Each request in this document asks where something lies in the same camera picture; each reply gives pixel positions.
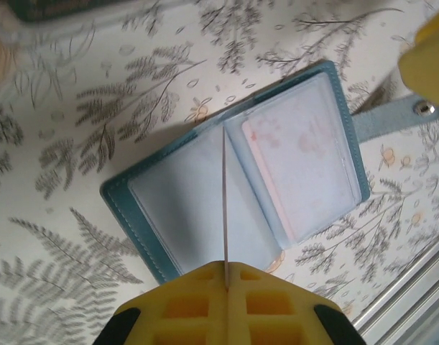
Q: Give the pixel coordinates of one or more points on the light thin plastic card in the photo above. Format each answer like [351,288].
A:
[225,215]

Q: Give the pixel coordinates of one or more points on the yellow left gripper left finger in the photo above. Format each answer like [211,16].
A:
[176,309]

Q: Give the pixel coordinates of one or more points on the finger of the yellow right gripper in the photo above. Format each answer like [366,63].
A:
[429,61]

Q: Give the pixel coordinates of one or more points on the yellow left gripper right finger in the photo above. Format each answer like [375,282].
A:
[276,309]

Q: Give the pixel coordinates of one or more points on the teal card holder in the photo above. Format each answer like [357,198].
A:
[161,194]

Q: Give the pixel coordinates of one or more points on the long aluminium base rail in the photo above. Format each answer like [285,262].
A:
[413,305]

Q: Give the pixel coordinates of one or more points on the pink patterned card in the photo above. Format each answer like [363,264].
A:
[298,169]

